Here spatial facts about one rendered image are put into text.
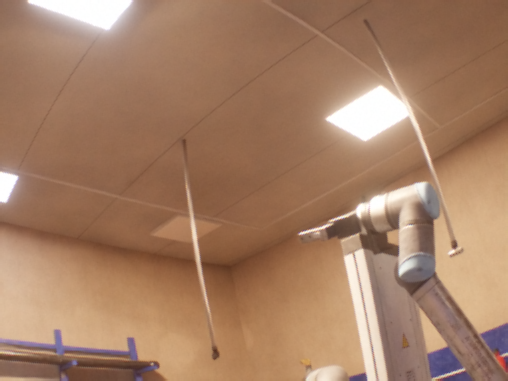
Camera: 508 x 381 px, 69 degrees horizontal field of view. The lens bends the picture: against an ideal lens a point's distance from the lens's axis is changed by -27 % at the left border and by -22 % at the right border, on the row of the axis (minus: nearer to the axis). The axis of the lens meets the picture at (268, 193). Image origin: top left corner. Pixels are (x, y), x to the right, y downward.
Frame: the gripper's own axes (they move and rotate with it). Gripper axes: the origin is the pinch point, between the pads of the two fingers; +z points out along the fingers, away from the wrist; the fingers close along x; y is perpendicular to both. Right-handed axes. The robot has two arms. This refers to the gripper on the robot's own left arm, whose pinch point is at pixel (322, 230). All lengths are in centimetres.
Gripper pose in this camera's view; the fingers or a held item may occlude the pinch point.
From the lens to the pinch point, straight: 120.6
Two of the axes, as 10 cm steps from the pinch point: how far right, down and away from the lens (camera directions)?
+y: -2.9, -9.6, 0.3
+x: -6.3, 1.7, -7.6
